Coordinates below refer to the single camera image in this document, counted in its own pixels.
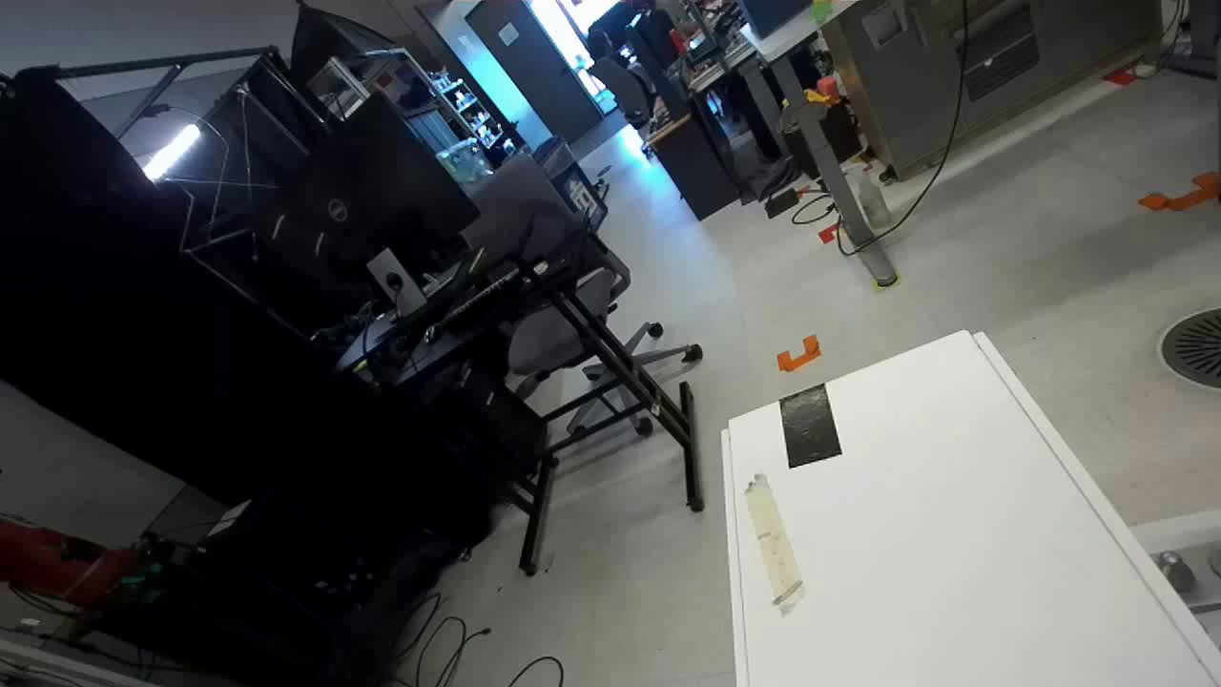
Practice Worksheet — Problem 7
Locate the round floor drain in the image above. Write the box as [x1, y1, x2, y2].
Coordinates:
[1161, 308, 1221, 388]

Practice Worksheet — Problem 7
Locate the black floor cable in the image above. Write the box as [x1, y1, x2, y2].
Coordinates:
[399, 597, 569, 687]

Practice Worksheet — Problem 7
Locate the black computer monitor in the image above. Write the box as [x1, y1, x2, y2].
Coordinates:
[260, 96, 476, 280]

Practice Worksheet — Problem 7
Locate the grey metal cabinet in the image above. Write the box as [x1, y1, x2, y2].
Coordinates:
[824, 0, 1161, 176]

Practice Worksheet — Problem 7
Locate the black desk frame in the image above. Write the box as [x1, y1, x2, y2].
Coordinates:
[338, 239, 704, 575]

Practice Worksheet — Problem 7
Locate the grey desk leg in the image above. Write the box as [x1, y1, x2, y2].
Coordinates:
[770, 57, 896, 288]

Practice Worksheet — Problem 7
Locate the white cabinet box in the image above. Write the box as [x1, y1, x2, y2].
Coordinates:
[722, 331, 1221, 687]

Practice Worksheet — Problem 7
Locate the grey office chair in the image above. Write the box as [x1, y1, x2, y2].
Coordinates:
[465, 158, 702, 438]

